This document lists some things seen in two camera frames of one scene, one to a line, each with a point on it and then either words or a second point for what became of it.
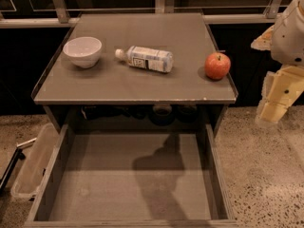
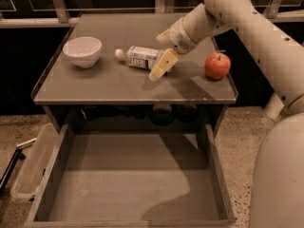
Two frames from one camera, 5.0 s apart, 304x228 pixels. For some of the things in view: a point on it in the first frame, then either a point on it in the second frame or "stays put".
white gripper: x=290 y=40 → x=178 y=38
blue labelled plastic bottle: x=147 y=57 stays put
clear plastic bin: x=28 y=180 stays put
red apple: x=218 y=66 stays put
